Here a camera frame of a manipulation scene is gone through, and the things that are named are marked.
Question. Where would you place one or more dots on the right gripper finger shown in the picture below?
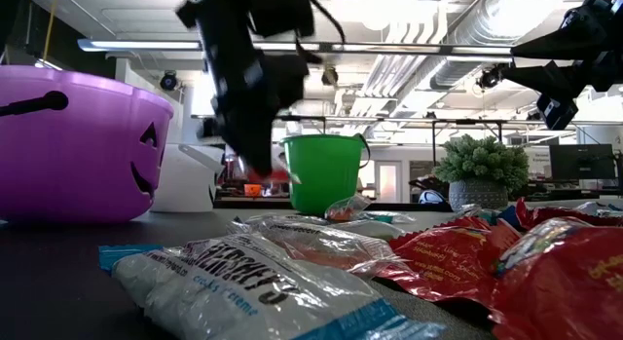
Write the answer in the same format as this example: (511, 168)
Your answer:
(555, 45)
(550, 79)

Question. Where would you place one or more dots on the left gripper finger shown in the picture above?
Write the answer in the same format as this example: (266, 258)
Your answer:
(258, 150)
(229, 130)

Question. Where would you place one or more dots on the clear wrapper red gummy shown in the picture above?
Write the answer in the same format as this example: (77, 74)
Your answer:
(272, 176)

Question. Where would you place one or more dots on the clear wrapper teal gummy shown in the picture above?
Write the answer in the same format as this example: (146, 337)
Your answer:
(387, 216)
(469, 212)

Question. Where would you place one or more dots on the red Skittles pack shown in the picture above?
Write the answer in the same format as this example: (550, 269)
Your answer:
(560, 215)
(448, 262)
(574, 301)

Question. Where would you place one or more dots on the clear wrapper gummy candy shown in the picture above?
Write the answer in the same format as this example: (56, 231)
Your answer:
(535, 242)

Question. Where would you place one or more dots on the orange box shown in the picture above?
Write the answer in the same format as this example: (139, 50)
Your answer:
(253, 190)

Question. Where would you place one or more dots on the black ceiling spotlight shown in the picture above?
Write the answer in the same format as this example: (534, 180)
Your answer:
(489, 78)
(330, 76)
(169, 81)

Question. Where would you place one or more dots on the green plastic bucket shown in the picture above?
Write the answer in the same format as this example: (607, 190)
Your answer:
(323, 174)

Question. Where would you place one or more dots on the white ghost bucket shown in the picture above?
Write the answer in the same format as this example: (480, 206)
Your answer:
(180, 184)

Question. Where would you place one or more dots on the black computer monitor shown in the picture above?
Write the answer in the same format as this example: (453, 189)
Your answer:
(581, 161)

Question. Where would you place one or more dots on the overhead light bar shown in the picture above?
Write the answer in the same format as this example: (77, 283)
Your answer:
(146, 45)

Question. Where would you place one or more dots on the clear wrapper orange gummy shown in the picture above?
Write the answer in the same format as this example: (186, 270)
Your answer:
(321, 245)
(343, 211)

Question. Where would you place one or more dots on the green spiky ball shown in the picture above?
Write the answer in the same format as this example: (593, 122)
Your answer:
(479, 160)

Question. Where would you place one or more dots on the white door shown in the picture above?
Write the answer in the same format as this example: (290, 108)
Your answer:
(388, 181)

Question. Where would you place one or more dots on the purple pumpkin bucket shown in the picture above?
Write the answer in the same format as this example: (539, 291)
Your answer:
(73, 160)

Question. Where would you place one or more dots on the white blue round object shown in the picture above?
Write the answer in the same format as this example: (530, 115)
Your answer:
(430, 197)

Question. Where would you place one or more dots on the black aluminium rig frame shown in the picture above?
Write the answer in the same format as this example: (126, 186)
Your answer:
(253, 203)

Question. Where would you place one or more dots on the silver ventilation duct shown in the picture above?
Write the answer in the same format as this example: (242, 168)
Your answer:
(487, 23)

